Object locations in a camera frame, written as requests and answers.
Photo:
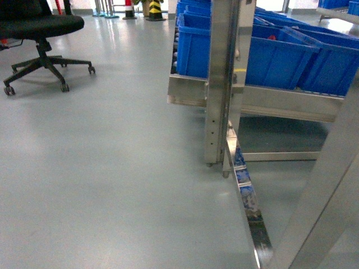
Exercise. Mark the blue plastic crate behind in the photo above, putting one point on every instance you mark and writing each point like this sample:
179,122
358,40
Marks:
194,28

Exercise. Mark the yellow black traffic cone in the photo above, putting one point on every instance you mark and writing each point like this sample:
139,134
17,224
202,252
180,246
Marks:
155,11

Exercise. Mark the large blue plastic crate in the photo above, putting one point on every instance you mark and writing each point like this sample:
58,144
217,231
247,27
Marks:
312,60

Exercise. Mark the red white traffic cone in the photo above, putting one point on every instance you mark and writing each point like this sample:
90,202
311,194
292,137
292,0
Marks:
129,10

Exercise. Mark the stainless steel roller rack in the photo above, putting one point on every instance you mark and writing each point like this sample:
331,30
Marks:
328,205

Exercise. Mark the black office chair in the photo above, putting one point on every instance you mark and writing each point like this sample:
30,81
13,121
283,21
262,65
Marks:
33,20

